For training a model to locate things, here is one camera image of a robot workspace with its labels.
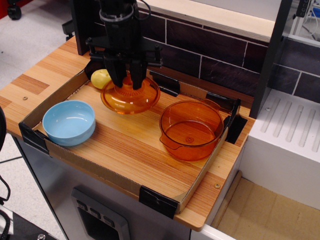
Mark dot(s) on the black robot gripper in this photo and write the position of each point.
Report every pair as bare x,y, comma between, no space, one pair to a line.
123,43

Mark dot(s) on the orange glass pot lid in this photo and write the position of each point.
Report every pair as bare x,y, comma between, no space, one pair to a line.
126,100

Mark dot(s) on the orange glass pot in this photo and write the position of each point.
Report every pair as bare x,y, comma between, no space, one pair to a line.
191,129

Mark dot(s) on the yellow potato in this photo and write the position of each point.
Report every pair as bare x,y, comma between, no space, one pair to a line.
100,78

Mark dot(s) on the light blue bowl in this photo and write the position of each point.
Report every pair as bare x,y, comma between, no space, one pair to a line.
69,123

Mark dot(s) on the cardboard fence with black tape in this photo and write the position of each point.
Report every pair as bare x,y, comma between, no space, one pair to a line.
125,151

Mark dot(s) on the black caster wheel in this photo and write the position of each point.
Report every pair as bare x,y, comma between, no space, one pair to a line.
13,10

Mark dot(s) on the grey oven control panel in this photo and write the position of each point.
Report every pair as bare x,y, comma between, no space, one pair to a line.
99,221

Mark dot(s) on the white drying rack sink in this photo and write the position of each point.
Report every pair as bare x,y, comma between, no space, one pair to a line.
282,150

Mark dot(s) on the dark vertical post left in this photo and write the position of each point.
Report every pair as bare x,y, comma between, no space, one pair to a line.
86,22

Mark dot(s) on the dark vertical post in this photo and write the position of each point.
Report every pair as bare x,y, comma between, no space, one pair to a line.
265,80
86,22

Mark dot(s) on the dark vertical post right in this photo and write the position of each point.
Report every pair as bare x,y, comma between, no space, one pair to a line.
265,80

